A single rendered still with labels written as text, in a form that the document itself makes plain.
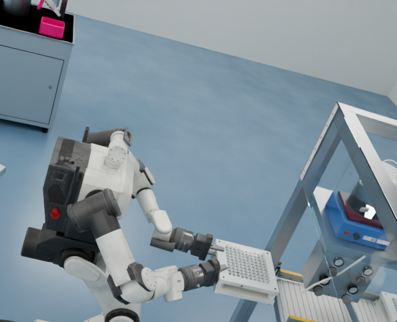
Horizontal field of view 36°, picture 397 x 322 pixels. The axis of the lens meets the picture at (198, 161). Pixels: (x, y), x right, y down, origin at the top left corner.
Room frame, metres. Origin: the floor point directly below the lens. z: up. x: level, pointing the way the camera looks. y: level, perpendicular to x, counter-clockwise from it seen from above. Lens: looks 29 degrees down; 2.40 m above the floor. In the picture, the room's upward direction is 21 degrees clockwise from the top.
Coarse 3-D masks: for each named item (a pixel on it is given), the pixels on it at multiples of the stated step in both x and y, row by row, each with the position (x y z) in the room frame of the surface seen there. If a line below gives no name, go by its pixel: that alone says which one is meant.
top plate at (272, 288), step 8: (216, 240) 2.07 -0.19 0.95; (232, 248) 2.06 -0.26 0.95; (248, 248) 2.10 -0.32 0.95; (216, 256) 1.98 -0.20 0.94; (224, 256) 1.99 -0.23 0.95; (264, 256) 2.09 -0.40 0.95; (272, 264) 2.06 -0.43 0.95; (224, 272) 1.89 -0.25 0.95; (232, 272) 1.91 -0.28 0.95; (240, 272) 1.93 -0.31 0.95; (272, 272) 2.01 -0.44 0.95; (224, 280) 1.85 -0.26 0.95; (232, 280) 1.86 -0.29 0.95; (240, 280) 1.88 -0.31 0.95; (248, 280) 1.90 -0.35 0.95; (272, 280) 1.96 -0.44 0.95; (248, 288) 1.87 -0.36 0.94; (256, 288) 1.88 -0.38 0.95; (264, 288) 1.89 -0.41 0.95; (272, 288) 1.91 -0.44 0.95
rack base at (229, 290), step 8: (216, 280) 1.89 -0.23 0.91; (216, 288) 1.85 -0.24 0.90; (224, 288) 1.86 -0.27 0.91; (232, 288) 1.88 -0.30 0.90; (240, 288) 1.90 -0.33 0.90; (240, 296) 1.87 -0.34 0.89; (248, 296) 1.88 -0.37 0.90; (256, 296) 1.88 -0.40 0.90; (264, 296) 1.90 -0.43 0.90; (272, 304) 1.90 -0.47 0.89
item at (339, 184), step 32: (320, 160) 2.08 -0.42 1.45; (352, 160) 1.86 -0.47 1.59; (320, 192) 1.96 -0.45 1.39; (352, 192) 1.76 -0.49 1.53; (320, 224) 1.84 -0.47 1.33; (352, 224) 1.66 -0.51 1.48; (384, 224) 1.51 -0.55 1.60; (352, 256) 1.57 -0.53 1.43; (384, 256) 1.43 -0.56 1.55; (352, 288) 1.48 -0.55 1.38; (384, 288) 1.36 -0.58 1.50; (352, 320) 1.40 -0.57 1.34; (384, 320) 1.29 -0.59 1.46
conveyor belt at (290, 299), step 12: (288, 288) 2.11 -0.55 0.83; (300, 288) 2.14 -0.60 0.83; (288, 300) 2.03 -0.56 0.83; (300, 300) 2.06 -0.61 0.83; (312, 300) 2.09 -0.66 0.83; (324, 300) 2.12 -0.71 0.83; (336, 300) 2.15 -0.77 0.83; (288, 312) 1.96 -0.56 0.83; (300, 312) 1.98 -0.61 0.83; (312, 312) 2.01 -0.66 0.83; (324, 312) 2.04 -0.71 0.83; (336, 312) 2.07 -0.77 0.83
